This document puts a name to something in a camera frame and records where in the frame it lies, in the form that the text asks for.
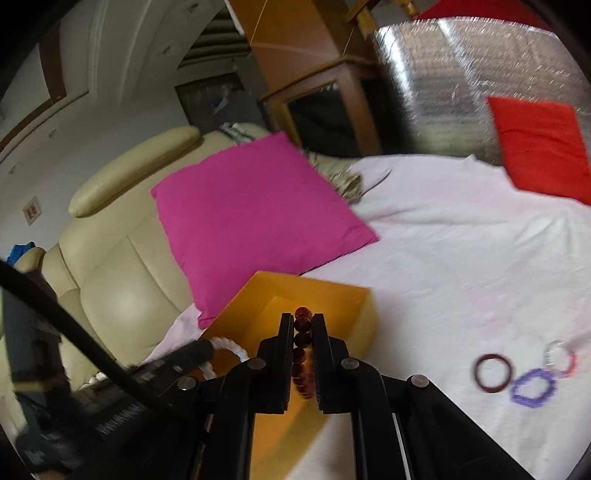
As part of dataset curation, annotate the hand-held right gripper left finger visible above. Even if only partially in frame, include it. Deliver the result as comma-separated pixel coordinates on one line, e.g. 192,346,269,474
175,313,296,480

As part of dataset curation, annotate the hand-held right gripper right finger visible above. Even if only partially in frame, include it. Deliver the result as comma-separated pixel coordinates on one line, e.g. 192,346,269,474
311,314,536,480

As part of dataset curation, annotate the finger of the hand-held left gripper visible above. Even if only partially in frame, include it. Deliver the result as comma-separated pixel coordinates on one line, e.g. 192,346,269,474
127,340,216,398

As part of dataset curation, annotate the red bead bracelet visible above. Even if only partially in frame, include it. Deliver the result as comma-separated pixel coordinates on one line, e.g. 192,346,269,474
292,306,315,398

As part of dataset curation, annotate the orange box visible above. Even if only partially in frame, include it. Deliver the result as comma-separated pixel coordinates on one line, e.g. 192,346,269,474
199,271,377,480

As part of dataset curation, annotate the dark red bangle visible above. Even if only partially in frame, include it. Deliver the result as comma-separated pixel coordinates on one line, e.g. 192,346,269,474
473,353,512,394

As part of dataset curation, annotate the purple bead bracelet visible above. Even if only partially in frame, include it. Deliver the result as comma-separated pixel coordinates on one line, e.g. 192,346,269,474
510,369,558,409

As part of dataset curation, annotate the clear white bead bracelet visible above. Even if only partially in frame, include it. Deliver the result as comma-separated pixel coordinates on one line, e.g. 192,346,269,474
544,340,579,378

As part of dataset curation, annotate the cream leather sofa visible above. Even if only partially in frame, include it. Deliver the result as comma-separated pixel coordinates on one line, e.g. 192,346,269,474
28,122,278,384

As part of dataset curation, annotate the pink pillow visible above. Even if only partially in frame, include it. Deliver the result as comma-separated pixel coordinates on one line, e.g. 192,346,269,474
151,131,380,329

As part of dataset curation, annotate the patterned beige cloth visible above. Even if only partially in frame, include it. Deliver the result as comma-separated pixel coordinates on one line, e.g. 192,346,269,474
302,150,393,205

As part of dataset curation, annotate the blue cloth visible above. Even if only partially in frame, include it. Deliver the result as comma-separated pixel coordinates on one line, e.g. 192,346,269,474
7,241,38,268

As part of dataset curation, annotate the striped cloth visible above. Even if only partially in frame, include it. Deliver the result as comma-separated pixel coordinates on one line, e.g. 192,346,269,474
219,122,259,145

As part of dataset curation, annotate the low wooden glass-door cabinet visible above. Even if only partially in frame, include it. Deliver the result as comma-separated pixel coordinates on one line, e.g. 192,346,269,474
259,60,385,158

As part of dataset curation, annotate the red pillow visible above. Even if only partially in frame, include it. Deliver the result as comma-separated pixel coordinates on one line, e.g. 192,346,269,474
487,96,591,206

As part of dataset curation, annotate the silver foil panel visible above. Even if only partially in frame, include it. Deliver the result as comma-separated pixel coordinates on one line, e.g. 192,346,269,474
374,14,591,167

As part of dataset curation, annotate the tall wooden cabinet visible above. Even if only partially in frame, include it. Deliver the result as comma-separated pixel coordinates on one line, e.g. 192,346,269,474
228,0,375,88

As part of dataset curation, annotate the red cloth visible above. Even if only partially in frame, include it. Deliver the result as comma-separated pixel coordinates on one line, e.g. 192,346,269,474
416,0,550,31

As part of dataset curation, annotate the black cable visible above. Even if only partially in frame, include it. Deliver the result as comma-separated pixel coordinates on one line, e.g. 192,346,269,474
0,259,199,418

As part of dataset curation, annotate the dark framed wall picture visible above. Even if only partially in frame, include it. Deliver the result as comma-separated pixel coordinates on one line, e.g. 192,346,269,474
175,74,259,134

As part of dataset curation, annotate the wooden chair frame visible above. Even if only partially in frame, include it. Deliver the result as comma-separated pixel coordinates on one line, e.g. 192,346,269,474
348,0,416,34

